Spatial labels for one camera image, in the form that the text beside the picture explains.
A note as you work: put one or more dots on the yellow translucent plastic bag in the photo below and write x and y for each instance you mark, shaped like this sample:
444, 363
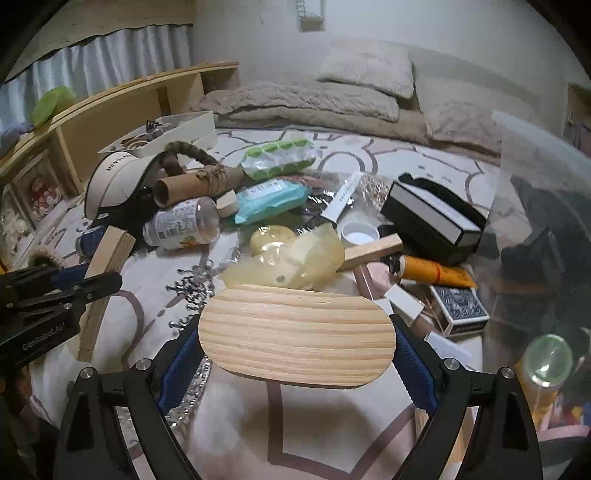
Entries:
308, 260

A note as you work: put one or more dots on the silver sequin chain strip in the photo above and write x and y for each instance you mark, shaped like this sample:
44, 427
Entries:
178, 374

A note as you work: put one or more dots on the blue playing card deck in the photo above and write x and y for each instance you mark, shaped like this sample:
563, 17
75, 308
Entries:
458, 311

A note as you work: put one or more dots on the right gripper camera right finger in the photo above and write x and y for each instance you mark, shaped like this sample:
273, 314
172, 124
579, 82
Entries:
503, 443

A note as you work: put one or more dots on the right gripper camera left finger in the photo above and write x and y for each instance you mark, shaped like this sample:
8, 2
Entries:
91, 444

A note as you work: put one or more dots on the fluffy beige pillow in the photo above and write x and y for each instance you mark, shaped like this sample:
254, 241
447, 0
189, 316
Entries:
465, 124
383, 66

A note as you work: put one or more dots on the white round jar lid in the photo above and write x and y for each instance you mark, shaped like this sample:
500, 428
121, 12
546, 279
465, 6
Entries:
359, 233

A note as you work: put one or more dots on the glass ball yellow toy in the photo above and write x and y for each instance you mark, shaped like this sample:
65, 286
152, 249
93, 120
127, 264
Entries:
555, 378

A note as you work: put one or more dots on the folded beige blanket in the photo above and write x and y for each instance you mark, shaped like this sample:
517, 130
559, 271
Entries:
314, 95

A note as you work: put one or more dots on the cardboard tube with twine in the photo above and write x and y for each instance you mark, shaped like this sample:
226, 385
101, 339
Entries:
208, 181

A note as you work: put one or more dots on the bag of gold clips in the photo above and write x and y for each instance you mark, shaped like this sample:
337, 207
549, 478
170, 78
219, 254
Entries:
375, 189

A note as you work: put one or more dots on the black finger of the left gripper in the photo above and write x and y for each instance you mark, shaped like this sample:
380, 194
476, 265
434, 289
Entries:
41, 308

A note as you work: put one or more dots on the orange hand cream tube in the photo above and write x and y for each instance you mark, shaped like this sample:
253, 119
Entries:
431, 272

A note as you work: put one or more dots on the white box of bracelets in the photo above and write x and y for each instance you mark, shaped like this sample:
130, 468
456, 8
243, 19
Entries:
157, 133

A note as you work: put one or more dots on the wooden low shelf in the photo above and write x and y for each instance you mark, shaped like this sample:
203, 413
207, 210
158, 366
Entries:
71, 145

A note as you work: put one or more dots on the labelled plastic bottle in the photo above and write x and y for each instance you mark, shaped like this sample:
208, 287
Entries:
186, 224

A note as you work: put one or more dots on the green plush toy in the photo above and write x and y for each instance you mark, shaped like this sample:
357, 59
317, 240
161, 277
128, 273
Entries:
52, 103

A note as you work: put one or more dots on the white sun visor cap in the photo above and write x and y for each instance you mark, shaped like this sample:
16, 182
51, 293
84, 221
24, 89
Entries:
116, 179

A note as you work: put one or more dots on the pale window curtain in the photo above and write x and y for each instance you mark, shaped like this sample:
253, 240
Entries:
96, 65

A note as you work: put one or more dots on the teal wet wipes pack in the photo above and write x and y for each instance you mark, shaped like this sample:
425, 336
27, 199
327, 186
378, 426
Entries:
268, 199

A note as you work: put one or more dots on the white black Chanel box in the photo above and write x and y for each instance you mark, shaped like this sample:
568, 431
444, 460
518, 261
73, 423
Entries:
429, 227

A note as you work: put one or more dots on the fluffy beige pillow right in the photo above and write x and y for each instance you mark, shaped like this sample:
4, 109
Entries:
465, 124

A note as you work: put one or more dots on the small wooden block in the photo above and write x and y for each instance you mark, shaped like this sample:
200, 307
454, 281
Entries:
371, 252

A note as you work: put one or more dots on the clear plastic storage bin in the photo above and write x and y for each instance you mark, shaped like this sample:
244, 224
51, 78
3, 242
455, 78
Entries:
539, 282

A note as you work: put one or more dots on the long wooden plank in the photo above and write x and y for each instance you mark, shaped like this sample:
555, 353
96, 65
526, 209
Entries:
104, 275

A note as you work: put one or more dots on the green dotted snack packet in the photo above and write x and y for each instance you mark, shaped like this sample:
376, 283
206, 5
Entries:
279, 158

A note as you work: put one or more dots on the fluffy beige pillow left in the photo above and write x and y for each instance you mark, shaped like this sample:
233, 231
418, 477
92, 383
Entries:
383, 66

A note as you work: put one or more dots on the brown braided headband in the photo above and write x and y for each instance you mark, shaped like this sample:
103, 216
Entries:
168, 158

